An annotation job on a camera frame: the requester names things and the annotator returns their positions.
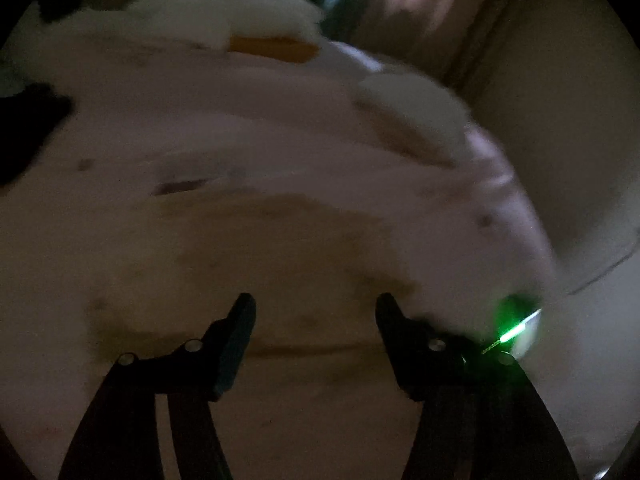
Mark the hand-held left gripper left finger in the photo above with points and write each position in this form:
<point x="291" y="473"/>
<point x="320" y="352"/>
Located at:
<point x="234" y="355"/>

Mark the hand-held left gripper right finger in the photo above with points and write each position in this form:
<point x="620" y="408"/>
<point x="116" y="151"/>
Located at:
<point x="396" y="355"/>

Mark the small white pillow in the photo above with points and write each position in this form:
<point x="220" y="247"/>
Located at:
<point x="415" y="110"/>

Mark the pale pink bed sheet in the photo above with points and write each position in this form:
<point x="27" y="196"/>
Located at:
<point x="250" y="125"/>

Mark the dark cloth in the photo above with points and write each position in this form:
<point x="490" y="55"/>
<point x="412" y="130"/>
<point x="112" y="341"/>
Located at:
<point x="30" y="125"/>

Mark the yellow cloth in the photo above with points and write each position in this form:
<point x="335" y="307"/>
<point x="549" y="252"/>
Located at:
<point x="275" y="47"/>

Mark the pink curtain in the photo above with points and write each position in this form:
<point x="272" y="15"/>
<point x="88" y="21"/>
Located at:
<point x="415" y="5"/>

